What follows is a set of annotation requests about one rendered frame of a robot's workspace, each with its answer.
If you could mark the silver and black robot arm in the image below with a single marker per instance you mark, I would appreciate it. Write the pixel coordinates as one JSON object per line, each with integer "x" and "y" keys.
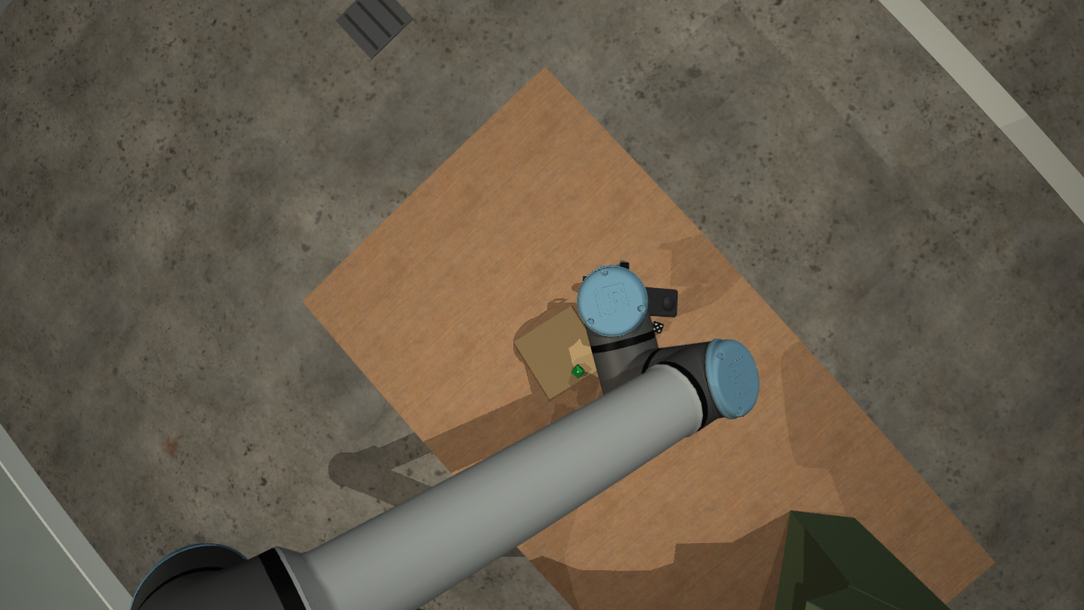
{"x": 408, "y": 555}

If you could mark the tan square mat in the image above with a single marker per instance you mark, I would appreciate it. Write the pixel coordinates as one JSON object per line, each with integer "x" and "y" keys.
{"x": 554, "y": 349}

